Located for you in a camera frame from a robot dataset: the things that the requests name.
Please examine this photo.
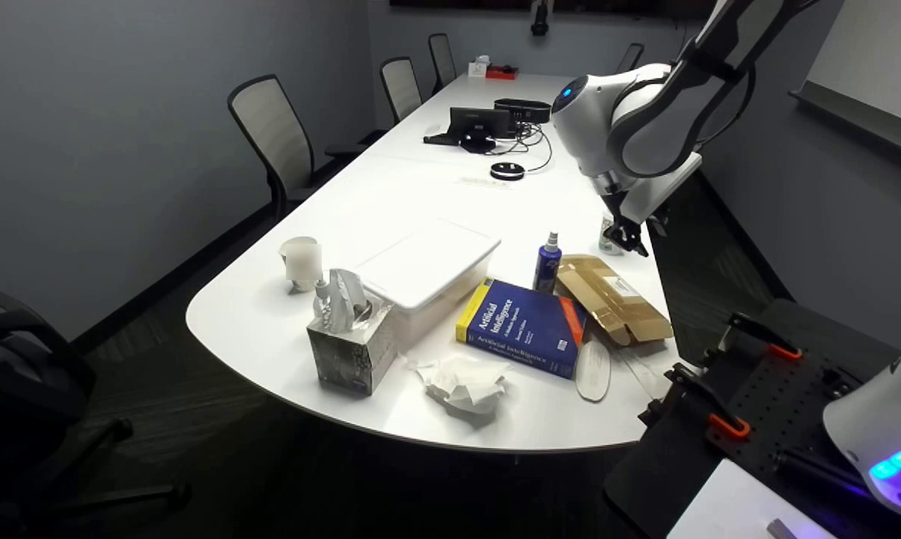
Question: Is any grey tissue box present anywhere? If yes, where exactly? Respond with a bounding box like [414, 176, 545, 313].
[306, 268, 405, 403]

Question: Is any dark wall mounted screen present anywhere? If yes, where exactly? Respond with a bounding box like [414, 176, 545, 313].
[387, 0, 714, 43]

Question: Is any black conference tablet stand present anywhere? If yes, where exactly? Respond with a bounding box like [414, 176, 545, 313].
[421, 106, 521, 157]

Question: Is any black speaker puck cable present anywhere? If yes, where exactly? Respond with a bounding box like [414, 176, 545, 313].
[511, 130, 557, 174]

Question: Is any dark spray bottle white cap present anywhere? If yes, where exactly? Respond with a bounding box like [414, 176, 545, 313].
[530, 230, 569, 299]

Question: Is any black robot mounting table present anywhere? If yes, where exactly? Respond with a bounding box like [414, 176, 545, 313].
[601, 298, 901, 539]

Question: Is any brown cardboard box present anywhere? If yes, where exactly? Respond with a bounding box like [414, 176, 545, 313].
[554, 251, 677, 352]

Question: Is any orange pen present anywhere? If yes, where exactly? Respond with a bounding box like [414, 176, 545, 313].
[554, 290, 589, 352]

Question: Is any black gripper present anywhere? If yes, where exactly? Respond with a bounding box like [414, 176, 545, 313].
[598, 188, 659, 262]

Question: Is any white mesh office chair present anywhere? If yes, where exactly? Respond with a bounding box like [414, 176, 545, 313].
[223, 72, 318, 215]
[426, 31, 463, 93]
[378, 54, 426, 126]

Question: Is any blue hardcover book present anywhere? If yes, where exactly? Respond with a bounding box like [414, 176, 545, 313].
[452, 277, 583, 383]

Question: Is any black office chair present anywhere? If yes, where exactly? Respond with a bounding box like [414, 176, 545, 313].
[0, 277, 192, 527]

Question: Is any wall whiteboard with ledge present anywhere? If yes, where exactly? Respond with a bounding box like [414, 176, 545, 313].
[788, 0, 901, 171]

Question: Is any crumpled white tissue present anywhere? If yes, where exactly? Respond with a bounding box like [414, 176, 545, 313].
[411, 353, 518, 424]

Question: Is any white paper sheet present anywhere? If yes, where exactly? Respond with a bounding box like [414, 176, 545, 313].
[663, 455, 843, 539]

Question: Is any black clamp orange handle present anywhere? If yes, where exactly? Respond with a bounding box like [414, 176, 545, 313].
[714, 310, 807, 365]
[637, 361, 753, 446]

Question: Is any white plastic lidded container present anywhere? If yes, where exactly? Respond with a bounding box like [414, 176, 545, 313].
[349, 220, 506, 346]

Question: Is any small paper cup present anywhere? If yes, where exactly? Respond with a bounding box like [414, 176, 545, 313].
[279, 233, 324, 298]

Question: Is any black box device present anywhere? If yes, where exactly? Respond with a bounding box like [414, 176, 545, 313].
[491, 97, 554, 126]

